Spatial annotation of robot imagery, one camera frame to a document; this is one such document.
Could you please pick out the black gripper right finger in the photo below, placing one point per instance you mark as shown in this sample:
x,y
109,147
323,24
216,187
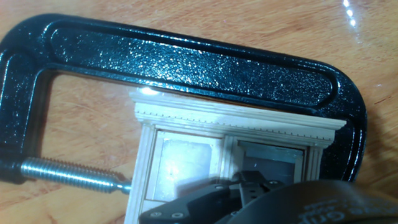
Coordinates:
x,y
264,186

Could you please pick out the black C-clamp with steel screw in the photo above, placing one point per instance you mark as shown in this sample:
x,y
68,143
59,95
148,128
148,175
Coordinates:
x,y
186,62

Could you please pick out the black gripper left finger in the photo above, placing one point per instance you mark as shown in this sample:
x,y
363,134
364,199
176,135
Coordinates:
x,y
199,202

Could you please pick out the miniature wooden sliding window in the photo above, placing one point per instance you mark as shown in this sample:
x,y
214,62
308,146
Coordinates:
x,y
233,119

